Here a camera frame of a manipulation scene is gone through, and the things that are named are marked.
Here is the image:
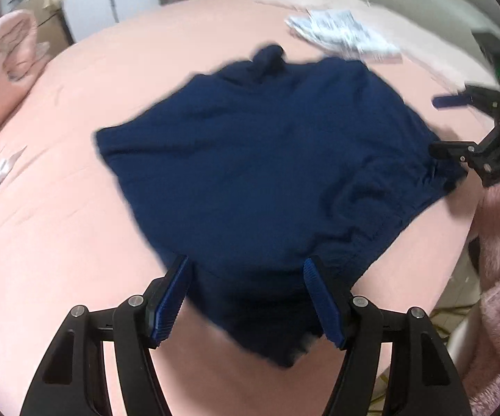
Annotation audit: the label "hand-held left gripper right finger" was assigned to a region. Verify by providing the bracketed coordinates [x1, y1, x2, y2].
[303, 257, 474, 416]

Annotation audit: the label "white wardrobe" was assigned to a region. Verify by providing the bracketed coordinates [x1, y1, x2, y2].
[53, 0, 164, 44]

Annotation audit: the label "bed with pink sheet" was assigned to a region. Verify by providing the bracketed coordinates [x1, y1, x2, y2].
[0, 0, 500, 416]

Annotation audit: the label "folded light blue printed pants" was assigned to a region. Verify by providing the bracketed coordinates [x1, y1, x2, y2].
[285, 8, 402, 63]

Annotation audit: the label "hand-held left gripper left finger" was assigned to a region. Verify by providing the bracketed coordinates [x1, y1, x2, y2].
[19, 255, 193, 416]

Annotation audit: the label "beige cabinet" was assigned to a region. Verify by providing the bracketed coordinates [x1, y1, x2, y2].
[3, 0, 74, 53]

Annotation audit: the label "navy blue garment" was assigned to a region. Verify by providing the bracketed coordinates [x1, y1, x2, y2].
[94, 43, 469, 369]

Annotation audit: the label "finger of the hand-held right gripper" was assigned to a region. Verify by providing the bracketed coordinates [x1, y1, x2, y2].
[432, 84, 500, 128]
[429, 125, 500, 188]

